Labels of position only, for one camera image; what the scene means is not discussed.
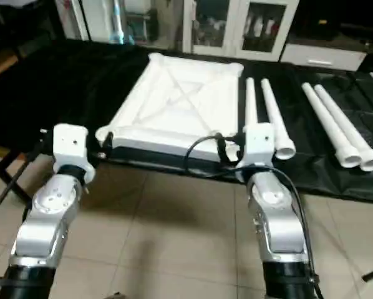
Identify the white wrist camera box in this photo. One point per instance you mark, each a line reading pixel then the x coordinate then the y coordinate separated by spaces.
pixel 71 146
pixel 259 143

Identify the white plastic table top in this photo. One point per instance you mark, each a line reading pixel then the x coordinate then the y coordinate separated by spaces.
pixel 174 99

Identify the black work mat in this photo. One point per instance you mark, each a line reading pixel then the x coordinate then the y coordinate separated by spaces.
pixel 49 87

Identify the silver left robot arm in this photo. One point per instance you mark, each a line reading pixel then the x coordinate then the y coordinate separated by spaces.
pixel 46 224

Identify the white glass door cabinet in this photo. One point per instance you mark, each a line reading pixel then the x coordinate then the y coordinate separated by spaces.
pixel 221 25

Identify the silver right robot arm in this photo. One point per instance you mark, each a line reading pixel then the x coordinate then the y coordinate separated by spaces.
pixel 277 230

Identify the white plastic table leg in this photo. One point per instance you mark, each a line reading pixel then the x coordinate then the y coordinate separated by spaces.
pixel 333 128
pixel 274 118
pixel 352 131
pixel 251 103

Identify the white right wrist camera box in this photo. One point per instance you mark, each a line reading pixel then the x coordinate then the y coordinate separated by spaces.
pixel 259 143

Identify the white drawer unit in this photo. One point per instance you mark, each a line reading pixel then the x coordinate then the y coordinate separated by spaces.
pixel 324 57

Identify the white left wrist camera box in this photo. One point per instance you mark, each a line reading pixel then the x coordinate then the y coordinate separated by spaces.
pixel 71 146

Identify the white drawer cabinet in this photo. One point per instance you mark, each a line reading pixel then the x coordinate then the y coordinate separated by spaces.
pixel 342 22

